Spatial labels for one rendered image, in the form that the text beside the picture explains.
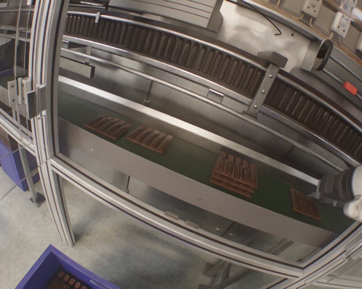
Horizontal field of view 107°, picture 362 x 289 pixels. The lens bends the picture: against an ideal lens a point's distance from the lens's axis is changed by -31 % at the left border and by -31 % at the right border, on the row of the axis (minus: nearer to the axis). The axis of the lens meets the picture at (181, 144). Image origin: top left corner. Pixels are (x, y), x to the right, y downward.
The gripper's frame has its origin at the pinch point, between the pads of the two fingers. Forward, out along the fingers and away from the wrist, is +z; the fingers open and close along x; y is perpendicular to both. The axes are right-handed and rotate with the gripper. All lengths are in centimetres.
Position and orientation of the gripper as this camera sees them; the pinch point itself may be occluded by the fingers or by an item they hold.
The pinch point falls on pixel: (312, 198)
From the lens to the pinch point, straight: 57.5
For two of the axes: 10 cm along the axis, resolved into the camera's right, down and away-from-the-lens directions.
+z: 0.3, 2.6, 9.7
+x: -9.1, -4.0, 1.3
